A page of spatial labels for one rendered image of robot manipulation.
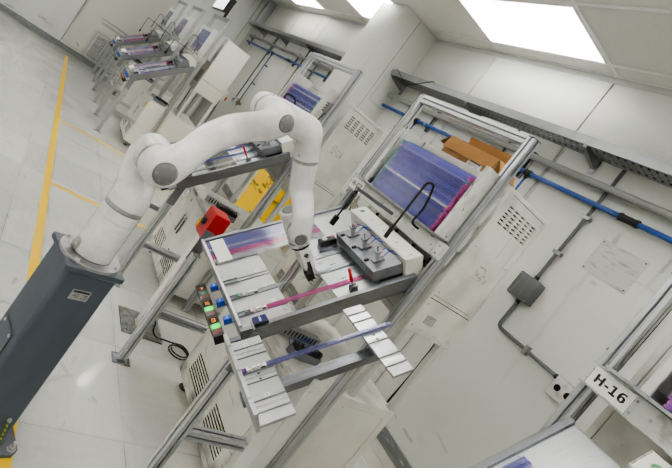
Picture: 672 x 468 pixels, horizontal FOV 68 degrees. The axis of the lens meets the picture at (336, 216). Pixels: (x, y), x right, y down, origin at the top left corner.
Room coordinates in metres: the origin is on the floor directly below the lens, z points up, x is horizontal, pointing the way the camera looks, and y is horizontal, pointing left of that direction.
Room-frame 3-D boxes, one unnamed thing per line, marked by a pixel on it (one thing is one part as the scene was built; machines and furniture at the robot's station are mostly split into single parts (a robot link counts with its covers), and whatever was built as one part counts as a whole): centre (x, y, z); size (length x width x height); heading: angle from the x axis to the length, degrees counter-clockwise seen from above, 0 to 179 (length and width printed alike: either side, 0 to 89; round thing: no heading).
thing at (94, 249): (1.45, 0.53, 0.79); 0.19 x 0.19 x 0.18
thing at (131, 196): (1.48, 0.55, 1.00); 0.19 x 0.12 x 0.24; 42
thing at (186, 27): (7.28, 3.30, 0.95); 1.37 x 0.82 x 1.90; 126
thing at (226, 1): (6.02, 2.57, 2.10); 0.58 x 0.14 x 0.41; 36
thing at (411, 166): (2.18, -0.23, 1.52); 0.51 x 0.13 x 0.27; 36
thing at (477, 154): (2.44, -0.41, 1.82); 0.68 x 0.30 x 0.20; 36
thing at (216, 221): (2.61, 0.50, 0.39); 0.24 x 0.24 x 0.78; 36
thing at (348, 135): (3.49, 0.53, 0.95); 1.35 x 0.82 x 1.90; 126
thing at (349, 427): (2.30, -0.30, 0.31); 0.70 x 0.65 x 0.62; 36
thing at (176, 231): (3.36, 0.69, 0.66); 1.01 x 0.73 x 1.31; 126
